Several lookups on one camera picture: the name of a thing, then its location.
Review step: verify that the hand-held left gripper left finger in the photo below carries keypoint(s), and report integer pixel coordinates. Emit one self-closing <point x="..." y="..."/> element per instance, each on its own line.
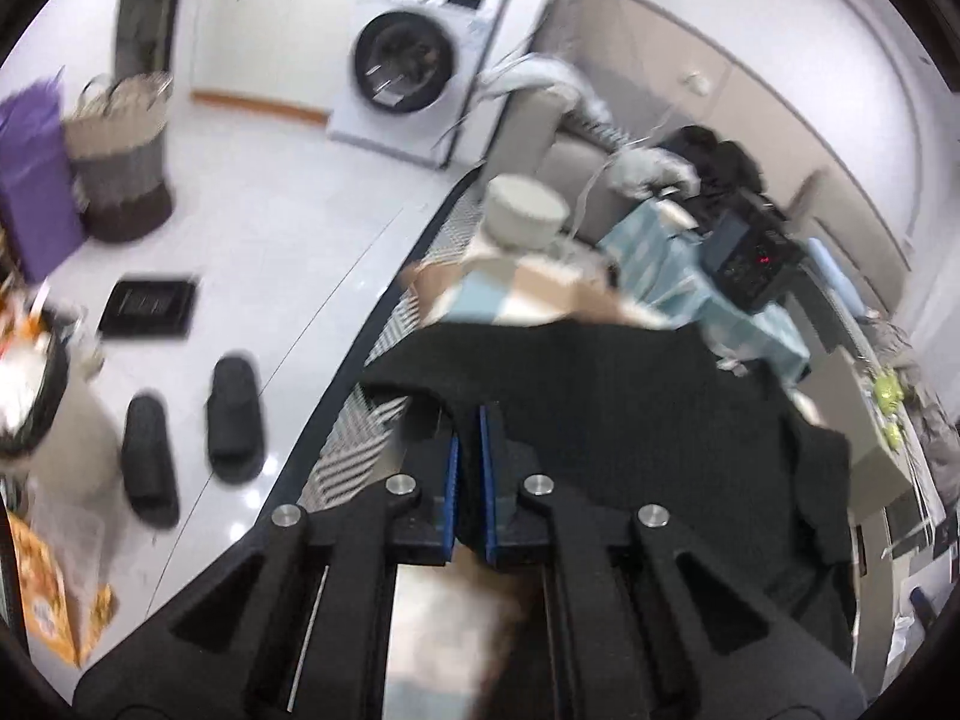
<point x="451" y="495"/>

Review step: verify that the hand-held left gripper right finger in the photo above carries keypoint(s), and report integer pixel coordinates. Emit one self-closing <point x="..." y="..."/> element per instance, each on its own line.
<point x="491" y="495"/>

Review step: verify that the black knitted garment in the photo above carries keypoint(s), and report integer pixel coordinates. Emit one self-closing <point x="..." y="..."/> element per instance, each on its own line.
<point x="637" y="405"/>

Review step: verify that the pile of black clothes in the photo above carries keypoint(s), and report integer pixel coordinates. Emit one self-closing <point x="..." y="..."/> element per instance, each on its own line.
<point x="712" y="157"/>

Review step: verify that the chevron patterned table cover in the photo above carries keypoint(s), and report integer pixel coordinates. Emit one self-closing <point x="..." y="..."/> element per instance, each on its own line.
<point x="352" y="435"/>

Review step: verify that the black slipper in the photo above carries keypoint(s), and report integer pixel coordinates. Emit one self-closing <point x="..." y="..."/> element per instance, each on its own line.
<point x="234" y="420"/>
<point x="148" y="461"/>

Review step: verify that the teal checked cloth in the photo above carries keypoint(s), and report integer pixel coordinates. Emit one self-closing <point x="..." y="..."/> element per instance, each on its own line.
<point x="675" y="285"/>

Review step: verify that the white round container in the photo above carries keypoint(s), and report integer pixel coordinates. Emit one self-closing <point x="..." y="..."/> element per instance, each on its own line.
<point x="521" y="206"/>

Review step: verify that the black rice cooker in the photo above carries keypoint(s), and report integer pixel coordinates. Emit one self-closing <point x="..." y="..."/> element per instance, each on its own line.
<point x="750" y="255"/>

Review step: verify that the grey sofa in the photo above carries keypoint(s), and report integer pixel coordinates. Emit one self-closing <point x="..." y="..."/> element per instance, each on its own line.
<point x="536" y="142"/>

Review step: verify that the black plastic tray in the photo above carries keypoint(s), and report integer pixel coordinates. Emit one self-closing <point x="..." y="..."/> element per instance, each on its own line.
<point x="148" y="306"/>

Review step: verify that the light grey garment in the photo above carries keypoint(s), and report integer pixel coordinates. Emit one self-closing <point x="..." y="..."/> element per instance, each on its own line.
<point x="645" y="169"/>

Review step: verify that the grey cardboard box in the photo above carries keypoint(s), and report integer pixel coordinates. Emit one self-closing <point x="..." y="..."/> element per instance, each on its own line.
<point x="862" y="435"/>

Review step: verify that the beige trash bin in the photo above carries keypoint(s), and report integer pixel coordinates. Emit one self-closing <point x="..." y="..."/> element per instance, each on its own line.
<point x="60" y="420"/>

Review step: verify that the green plastic toy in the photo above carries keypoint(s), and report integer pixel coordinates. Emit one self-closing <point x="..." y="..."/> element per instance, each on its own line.
<point x="889" y="390"/>

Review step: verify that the orange snack bag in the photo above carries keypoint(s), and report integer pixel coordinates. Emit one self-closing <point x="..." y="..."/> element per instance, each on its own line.
<point x="45" y="592"/>

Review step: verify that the grey cloth on sofa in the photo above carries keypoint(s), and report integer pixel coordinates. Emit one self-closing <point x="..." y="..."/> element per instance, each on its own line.
<point x="540" y="75"/>

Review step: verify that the white washing machine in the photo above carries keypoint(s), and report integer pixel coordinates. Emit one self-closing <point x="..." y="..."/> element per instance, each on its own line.
<point x="409" y="67"/>

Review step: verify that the woven laundry basket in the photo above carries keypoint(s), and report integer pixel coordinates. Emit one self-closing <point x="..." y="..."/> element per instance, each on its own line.
<point x="120" y="157"/>

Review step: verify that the white floor cabinet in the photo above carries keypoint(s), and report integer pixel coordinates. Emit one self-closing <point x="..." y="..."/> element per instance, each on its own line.
<point x="262" y="37"/>

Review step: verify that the purple bag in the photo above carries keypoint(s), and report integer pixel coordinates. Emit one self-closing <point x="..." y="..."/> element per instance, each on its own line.
<point x="34" y="180"/>

